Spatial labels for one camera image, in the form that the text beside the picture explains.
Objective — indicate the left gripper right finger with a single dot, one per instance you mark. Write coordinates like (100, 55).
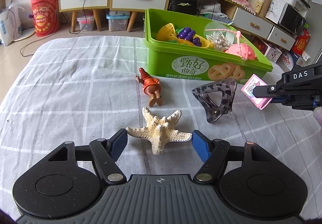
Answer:
(202, 145)

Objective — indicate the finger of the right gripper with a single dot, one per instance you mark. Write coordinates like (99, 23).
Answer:
(266, 91)
(279, 100)

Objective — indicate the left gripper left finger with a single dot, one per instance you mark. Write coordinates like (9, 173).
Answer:
(117, 143)

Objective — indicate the white starfish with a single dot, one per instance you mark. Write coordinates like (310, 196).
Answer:
(159, 131)

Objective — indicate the pink pig toy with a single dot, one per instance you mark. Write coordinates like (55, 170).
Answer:
(244, 51)

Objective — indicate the clear cotton swab jar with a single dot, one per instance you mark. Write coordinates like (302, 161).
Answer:
(219, 36)

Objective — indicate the yellow toy pot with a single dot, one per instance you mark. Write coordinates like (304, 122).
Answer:
(197, 41)

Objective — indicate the purple toy grapes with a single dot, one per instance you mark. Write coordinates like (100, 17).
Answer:
(185, 33)

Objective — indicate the toy corn cob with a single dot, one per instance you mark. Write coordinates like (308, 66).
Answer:
(167, 33)

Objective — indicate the leopard print hair claw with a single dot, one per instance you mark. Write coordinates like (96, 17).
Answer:
(216, 98)

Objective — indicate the black microwave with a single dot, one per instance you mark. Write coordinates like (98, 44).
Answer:
(286, 16)

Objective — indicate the orange brown figurine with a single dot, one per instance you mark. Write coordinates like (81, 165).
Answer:
(151, 87)

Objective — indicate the grey checked cloth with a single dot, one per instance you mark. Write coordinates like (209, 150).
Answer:
(84, 88)

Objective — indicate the green plastic cookie box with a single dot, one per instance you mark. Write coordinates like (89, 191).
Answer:
(174, 60)

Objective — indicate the black case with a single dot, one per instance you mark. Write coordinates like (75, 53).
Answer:
(183, 6)

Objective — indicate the blue lid storage box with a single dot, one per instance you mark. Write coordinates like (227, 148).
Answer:
(117, 20)

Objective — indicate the clear pink storage box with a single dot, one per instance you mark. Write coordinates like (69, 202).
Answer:
(86, 22)

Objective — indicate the red printed bucket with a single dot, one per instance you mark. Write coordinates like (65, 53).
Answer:
(45, 17)

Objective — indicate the white paper bag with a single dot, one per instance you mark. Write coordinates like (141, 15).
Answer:
(10, 24)

